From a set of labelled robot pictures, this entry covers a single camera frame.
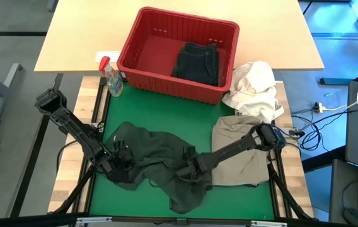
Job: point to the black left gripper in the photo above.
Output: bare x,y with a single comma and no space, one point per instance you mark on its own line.
120,160

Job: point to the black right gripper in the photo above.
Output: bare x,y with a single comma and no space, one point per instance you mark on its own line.
194,167

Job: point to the black garment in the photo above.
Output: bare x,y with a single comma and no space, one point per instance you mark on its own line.
198,63
160,151

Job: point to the beige garment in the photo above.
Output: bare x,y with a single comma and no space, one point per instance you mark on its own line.
239,170

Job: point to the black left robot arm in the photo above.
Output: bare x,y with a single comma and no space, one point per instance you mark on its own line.
72,126

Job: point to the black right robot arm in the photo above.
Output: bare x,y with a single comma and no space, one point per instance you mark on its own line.
239,145

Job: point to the red plastic laundry bin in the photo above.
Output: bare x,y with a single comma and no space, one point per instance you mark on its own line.
153,56

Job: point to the clear spray bottle red trigger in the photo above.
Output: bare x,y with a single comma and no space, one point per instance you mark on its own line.
113,80

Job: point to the white crumpled garment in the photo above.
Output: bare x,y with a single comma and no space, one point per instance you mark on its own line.
251,88

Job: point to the beige wooden desk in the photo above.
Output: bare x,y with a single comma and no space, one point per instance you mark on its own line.
276,38

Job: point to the black computer mouse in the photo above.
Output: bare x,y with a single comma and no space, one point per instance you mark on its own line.
354,217

